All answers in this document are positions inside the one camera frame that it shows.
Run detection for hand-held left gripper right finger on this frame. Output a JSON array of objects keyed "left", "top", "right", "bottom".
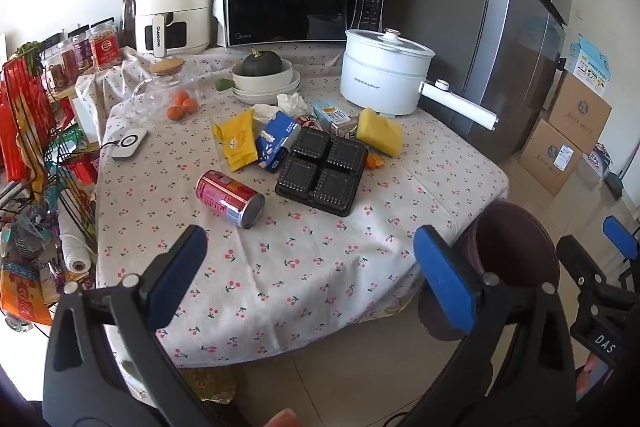
[{"left": 400, "top": 225, "right": 578, "bottom": 427}]

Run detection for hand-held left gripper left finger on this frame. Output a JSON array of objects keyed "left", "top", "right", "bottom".
[{"left": 42, "top": 224, "right": 241, "bottom": 427}]

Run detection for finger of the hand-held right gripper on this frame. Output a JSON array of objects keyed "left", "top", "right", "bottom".
[
  {"left": 602, "top": 216, "right": 640, "bottom": 290},
  {"left": 556, "top": 235, "right": 608, "bottom": 303}
]

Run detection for brown trash bin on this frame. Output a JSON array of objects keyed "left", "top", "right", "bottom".
[{"left": 417, "top": 201, "right": 561, "bottom": 342}]

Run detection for red drink can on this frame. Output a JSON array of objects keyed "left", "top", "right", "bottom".
[{"left": 195, "top": 170, "right": 266, "bottom": 229}]

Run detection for black plastic tray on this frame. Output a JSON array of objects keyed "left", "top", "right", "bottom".
[{"left": 275, "top": 127, "right": 369, "bottom": 217}]

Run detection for yellow sponge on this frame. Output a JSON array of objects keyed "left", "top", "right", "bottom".
[{"left": 356, "top": 108, "right": 404, "bottom": 156}]

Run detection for blue paper box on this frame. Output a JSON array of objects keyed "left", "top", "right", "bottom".
[{"left": 255, "top": 112, "right": 302, "bottom": 174}]

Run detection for light blue milk carton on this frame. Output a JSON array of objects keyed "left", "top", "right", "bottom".
[{"left": 312, "top": 101, "right": 360, "bottom": 138}]

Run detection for person's right hand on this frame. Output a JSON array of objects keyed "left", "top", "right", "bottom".
[{"left": 575, "top": 352, "right": 618, "bottom": 405}]

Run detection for person's left hand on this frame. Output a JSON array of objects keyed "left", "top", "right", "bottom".
[{"left": 262, "top": 408, "right": 301, "bottom": 427}]

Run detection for white twine roll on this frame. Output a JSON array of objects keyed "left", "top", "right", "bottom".
[{"left": 59, "top": 202, "right": 94, "bottom": 273}]

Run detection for brown cardboard box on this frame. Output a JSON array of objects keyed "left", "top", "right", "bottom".
[
  {"left": 547, "top": 72, "right": 612, "bottom": 142},
  {"left": 518, "top": 119, "right": 583, "bottom": 198}
]

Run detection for cherry print tablecloth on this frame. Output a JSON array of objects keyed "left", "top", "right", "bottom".
[{"left": 75, "top": 42, "right": 511, "bottom": 368}]

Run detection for white small device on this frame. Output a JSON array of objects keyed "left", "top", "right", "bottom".
[{"left": 111, "top": 128, "right": 149, "bottom": 162}]

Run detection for yellow snack packet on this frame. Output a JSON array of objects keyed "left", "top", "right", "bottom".
[{"left": 212, "top": 109, "right": 258, "bottom": 172}]

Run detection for orange snack bag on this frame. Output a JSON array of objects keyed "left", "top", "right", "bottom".
[{"left": 0, "top": 257, "right": 53, "bottom": 327}]

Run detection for blue white printed box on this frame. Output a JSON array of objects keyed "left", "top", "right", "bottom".
[{"left": 565, "top": 34, "right": 612, "bottom": 95}]

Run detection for white crumpled paper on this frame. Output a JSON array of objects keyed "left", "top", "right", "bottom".
[{"left": 250, "top": 103, "right": 279, "bottom": 124}]

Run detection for glass teapot with wooden lid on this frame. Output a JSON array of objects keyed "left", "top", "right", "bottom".
[{"left": 131, "top": 58, "right": 201, "bottom": 118}]

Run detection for crumpled floral tissue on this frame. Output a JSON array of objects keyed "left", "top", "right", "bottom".
[{"left": 276, "top": 93, "right": 311, "bottom": 118}]

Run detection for white electric cooking pot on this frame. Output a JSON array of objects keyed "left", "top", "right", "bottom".
[{"left": 340, "top": 28, "right": 498, "bottom": 131}]

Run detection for stacked white bowls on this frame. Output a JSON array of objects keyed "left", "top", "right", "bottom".
[{"left": 232, "top": 69, "right": 302, "bottom": 105}]

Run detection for white bowl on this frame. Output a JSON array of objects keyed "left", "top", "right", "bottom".
[{"left": 231, "top": 58, "right": 294, "bottom": 92}]

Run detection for red packets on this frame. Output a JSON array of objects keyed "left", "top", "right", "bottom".
[{"left": 0, "top": 57, "right": 57, "bottom": 182}]

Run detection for dark green squash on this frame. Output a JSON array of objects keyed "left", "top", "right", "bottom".
[{"left": 242, "top": 48, "right": 283, "bottom": 76}]

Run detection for silver refrigerator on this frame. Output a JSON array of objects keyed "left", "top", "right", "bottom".
[{"left": 382, "top": 0, "right": 576, "bottom": 162}]

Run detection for red label glass jar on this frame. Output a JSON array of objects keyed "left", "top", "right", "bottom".
[{"left": 90, "top": 21, "right": 124, "bottom": 68}]

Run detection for glass storage jar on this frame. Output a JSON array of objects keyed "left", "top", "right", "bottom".
[
  {"left": 42, "top": 39, "right": 76, "bottom": 92},
  {"left": 67, "top": 27, "right": 94, "bottom": 72}
]

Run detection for glass vase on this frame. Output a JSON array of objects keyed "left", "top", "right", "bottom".
[{"left": 121, "top": 0, "right": 139, "bottom": 48}]

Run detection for black wire rack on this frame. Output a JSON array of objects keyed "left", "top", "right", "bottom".
[{"left": 0, "top": 52, "right": 101, "bottom": 258}]

